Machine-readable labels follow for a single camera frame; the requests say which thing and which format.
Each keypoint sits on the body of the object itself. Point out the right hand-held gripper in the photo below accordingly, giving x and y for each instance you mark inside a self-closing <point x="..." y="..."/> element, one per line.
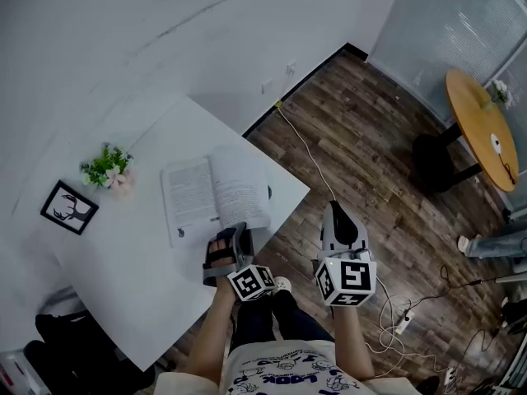
<point x="350" y="280"/>

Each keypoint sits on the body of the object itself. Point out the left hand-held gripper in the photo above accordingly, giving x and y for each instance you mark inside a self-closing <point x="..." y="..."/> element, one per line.
<point x="251" y="282"/>

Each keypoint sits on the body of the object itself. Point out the white paperback book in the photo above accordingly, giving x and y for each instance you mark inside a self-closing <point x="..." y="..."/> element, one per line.
<point x="193" y="196"/>

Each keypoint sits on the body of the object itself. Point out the person's left forearm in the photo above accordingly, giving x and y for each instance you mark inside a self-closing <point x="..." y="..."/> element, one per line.
<point x="210" y="335"/>

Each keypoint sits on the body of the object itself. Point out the person's right forearm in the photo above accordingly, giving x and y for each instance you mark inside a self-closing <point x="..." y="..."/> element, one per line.
<point x="352" y="340"/>

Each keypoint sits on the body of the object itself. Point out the person's left hand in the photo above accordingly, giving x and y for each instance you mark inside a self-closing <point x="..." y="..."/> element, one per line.
<point x="217" y="246"/>

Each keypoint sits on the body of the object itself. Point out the person's white shoe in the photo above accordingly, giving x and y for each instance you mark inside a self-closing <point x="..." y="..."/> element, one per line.
<point x="282" y="284"/>

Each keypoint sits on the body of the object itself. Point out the person's black trousers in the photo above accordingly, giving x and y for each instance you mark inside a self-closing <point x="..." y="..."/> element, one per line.
<point x="263" y="323"/>

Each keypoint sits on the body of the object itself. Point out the white power strip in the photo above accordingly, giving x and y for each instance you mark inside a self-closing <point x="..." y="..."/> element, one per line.
<point x="450" y="376"/>
<point x="405" y="321"/>

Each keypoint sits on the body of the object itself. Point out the person's white printed shirt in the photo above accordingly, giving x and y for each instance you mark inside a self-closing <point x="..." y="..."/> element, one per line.
<point x="288" y="368"/>

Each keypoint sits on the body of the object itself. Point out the potted artificial flower plant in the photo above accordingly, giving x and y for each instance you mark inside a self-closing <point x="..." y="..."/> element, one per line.
<point x="105" y="171"/>

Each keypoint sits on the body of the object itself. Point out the white furniture foot bar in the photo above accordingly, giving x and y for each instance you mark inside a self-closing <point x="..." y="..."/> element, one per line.
<point x="512" y="277"/>

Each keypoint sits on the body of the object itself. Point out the white kettle base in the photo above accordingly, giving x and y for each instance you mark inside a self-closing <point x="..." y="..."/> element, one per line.
<point x="495" y="143"/>

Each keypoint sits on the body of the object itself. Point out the round wooden table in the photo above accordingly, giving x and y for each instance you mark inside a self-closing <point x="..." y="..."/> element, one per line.
<point x="473" y="113"/>

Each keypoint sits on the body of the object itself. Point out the black framed deer picture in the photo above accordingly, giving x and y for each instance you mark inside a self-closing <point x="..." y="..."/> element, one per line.
<point x="69" y="207"/>

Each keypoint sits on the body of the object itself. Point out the black office chair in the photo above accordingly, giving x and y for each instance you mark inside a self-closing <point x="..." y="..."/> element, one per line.
<point x="82" y="352"/>

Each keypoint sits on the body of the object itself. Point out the window blinds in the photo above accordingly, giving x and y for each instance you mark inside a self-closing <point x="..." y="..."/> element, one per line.
<point x="444" y="23"/>

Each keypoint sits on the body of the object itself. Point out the red white printed box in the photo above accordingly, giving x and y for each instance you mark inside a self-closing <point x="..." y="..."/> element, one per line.
<point x="20" y="375"/>

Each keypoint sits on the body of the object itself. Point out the white wall socket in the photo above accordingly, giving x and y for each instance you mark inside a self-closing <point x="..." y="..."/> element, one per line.
<point x="291" y="69"/>
<point x="267" y="86"/>

